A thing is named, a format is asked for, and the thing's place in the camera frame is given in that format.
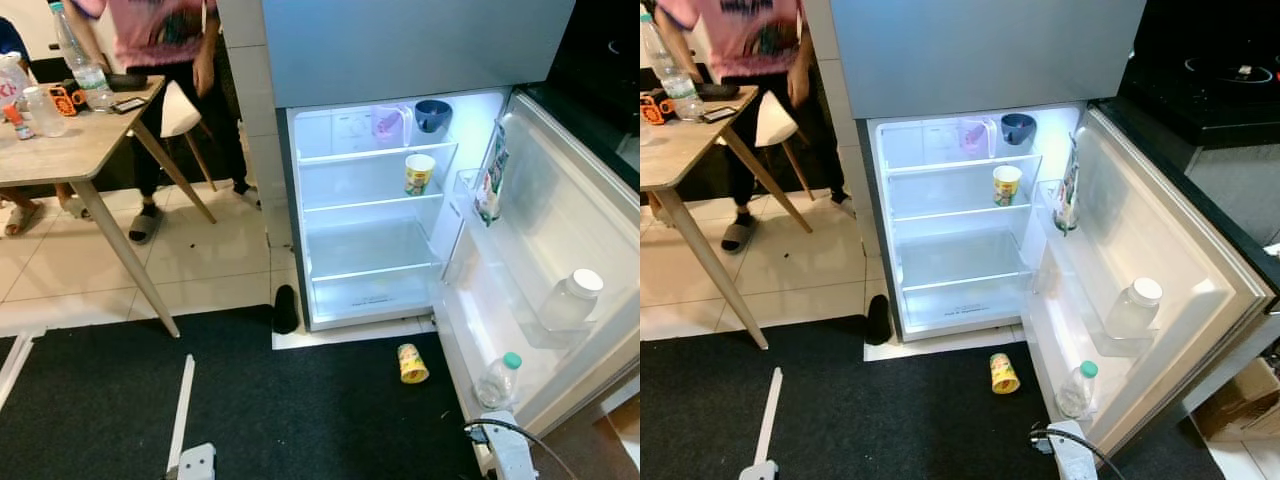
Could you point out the white-lined fridge door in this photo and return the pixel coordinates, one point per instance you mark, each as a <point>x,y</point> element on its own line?
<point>1160,210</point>
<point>570,200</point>

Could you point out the clear fridge door bin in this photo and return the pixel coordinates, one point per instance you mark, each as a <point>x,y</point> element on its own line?
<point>1046,202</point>
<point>463,192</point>

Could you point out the clear jar white lid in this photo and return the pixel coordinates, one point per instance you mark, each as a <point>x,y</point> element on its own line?
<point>1133,312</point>
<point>570,305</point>

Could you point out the light wooden table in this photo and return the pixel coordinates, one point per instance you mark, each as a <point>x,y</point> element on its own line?
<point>60,150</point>
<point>680,150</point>

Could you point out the orange and black box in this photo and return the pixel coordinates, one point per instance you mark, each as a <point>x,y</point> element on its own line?
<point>655,110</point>
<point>67,100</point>

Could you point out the black smartphone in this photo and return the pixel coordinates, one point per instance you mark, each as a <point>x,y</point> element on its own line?
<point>128,104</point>
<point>720,113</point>

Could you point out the green snack bag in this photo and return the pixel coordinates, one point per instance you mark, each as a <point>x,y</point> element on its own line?
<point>1068,188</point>
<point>491,175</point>

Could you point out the large clear water bottle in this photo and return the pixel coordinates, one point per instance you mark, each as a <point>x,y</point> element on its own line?
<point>675,80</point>
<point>85,70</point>

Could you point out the white chair wooden legs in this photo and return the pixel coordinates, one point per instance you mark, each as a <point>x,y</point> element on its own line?
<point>775,122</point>
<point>180,112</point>

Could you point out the black kitchen counter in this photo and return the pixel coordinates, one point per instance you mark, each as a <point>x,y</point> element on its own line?
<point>605,60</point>
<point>1220,170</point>

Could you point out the clear bottle green cap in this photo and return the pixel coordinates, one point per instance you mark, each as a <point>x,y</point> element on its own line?
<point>497,382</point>
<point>1075,392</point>

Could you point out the yellow instant noodle cup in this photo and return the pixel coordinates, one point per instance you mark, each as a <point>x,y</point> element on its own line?
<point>420,175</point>
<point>1007,186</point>
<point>413,364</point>
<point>1004,374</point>

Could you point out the person in pink shirt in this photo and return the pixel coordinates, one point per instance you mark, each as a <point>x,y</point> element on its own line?
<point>745,35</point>
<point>160,30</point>

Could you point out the dark blue mug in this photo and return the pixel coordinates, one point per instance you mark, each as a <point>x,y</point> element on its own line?
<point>1017,128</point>
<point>432,115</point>

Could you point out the black slipper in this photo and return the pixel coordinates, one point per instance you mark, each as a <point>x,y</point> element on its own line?
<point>879,320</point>
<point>286,310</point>

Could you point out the translucent pink jug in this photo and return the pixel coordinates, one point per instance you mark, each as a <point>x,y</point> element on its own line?
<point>973,137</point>
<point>388,125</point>

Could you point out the black floor carpet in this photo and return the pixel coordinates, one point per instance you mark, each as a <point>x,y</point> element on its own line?
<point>900,430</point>
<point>300,420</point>

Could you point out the black induction cooktop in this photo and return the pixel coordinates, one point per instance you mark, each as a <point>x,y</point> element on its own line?
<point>1215,85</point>

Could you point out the small clear plastic bottle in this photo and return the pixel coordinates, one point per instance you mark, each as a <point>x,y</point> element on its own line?
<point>45,112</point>

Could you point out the brown cardboard box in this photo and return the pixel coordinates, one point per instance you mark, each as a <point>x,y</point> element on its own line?
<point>1240,400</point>

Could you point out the small bottle orange cap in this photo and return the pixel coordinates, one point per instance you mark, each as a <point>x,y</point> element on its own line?
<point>18,122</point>

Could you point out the white bag red print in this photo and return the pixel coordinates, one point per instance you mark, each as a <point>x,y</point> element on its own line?
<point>12,80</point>

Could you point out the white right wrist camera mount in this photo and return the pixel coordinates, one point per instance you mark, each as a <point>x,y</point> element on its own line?
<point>510,450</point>
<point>1072,455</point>

